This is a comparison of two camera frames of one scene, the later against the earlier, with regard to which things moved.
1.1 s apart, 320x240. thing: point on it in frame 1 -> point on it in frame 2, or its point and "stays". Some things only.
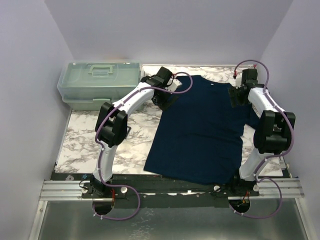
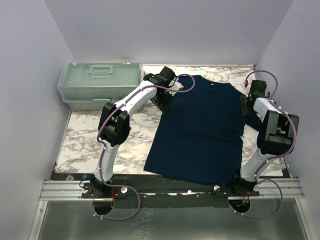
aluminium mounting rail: x=71 y=190 stays
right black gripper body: x=236 y=95 -> x=244 y=105
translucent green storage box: x=85 y=85 stays
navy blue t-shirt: x=198 y=137 stays
